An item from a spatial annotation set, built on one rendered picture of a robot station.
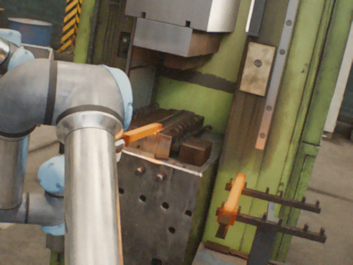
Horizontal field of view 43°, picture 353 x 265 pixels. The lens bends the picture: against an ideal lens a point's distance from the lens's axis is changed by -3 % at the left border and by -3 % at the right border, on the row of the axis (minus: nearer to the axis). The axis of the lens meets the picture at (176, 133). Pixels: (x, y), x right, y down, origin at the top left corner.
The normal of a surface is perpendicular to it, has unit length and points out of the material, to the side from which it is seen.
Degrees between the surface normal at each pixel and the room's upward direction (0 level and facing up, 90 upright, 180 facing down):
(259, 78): 90
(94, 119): 84
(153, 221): 90
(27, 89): 78
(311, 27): 90
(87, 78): 41
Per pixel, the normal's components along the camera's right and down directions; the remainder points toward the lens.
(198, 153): -0.33, 0.20
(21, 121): 0.07, 0.87
